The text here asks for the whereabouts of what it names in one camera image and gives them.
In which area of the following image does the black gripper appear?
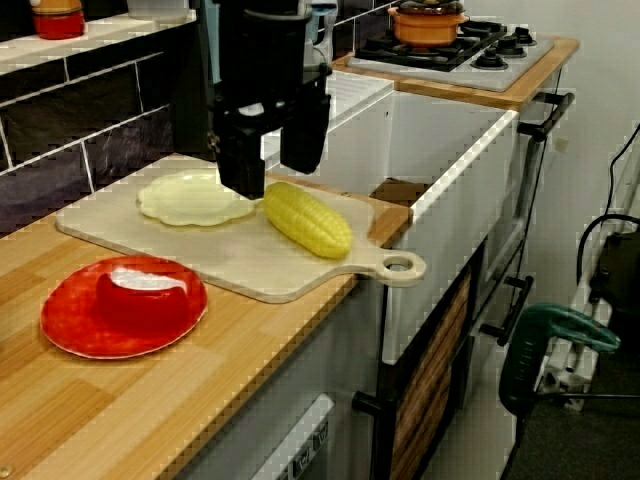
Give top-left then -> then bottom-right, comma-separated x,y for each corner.
207,14 -> 334,197

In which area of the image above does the yellow toy corn cob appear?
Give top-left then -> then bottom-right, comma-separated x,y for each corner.
262,181 -> 354,260

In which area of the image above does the white red-rind toy cheese wedge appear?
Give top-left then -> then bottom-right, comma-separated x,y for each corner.
94,267 -> 194,331

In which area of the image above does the cream scalloped plate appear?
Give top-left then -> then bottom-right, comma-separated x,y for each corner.
137,168 -> 257,226

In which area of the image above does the light wooden cutting board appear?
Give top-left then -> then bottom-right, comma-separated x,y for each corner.
54,157 -> 428,305

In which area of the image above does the grey toy faucet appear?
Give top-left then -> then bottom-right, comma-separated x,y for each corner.
302,0 -> 342,71

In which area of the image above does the wooden stove countertop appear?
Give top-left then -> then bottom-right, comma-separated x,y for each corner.
332,37 -> 581,112

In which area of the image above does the orange toy pot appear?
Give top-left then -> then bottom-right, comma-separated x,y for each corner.
388,0 -> 470,49

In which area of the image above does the white toy sink unit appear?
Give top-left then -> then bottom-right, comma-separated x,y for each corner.
259,69 -> 521,364

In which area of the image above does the dark tile backsplash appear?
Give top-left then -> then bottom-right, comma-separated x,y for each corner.
0,22 -> 211,236

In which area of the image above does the white toy kitchen cabinet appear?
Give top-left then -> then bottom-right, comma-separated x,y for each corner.
172,94 -> 569,480

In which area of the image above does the grey toy stove top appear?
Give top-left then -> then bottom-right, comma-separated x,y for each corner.
347,19 -> 556,94

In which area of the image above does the red orange sauce bottle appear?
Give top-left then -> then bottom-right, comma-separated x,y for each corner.
30,0 -> 86,41

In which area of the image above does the red round plate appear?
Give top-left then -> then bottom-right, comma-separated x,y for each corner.
39,254 -> 209,359

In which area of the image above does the wood pattern cabinet door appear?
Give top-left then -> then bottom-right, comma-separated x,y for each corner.
389,269 -> 474,480

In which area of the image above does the black towel bar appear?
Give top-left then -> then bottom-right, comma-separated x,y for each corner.
517,92 -> 576,144

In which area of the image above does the bamboo wooden countertop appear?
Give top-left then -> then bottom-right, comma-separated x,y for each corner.
0,154 -> 414,480

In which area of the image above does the grey dishwasher panel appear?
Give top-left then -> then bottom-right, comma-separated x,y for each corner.
172,392 -> 336,480

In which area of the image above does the black bulky device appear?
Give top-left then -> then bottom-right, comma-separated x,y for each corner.
589,229 -> 640,351

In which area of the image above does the black oven handle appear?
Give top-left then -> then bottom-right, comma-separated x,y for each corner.
479,274 -> 535,347

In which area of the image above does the black cabinet handle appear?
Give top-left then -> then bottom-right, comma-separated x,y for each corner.
351,389 -> 399,480

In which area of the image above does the thick black cable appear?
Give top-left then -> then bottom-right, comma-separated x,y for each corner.
575,213 -> 640,301

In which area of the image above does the thin black cable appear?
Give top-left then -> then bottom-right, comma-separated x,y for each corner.
604,122 -> 640,221

